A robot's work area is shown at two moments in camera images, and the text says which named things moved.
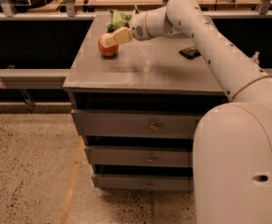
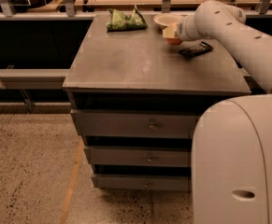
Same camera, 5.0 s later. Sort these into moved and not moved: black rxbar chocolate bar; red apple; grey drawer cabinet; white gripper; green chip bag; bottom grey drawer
Moved: white gripper; red apple
Not moved: green chip bag; grey drawer cabinet; black rxbar chocolate bar; bottom grey drawer
